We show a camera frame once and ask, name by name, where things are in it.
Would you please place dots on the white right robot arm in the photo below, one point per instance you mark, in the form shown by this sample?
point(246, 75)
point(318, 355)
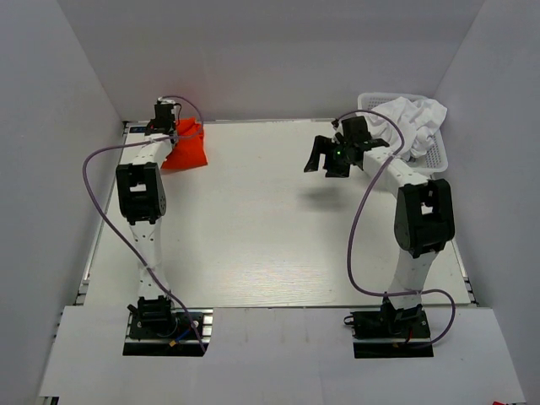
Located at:
point(423, 221)

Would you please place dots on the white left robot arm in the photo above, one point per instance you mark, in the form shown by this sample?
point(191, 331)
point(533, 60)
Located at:
point(142, 201)

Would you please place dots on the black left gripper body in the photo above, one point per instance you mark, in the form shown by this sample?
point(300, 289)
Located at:
point(151, 121)

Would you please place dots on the blue label sticker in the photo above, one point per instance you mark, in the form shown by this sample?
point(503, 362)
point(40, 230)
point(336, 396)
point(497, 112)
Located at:
point(137, 129)

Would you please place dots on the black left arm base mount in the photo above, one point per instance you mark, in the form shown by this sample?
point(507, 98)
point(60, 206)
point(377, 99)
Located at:
point(155, 328)

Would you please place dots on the orange t shirt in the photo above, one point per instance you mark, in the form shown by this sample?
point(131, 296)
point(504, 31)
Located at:
point(189, 152)

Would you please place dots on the white plastic basket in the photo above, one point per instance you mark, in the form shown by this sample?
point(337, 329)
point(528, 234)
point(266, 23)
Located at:
point(435, 160)

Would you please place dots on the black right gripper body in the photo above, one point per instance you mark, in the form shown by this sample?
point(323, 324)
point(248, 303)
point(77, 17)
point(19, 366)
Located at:
point(337, 159)

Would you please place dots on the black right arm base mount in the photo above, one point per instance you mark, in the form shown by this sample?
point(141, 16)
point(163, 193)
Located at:
point(389, 333)

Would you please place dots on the white t shirt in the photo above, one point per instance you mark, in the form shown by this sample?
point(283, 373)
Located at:
point(418, 121)

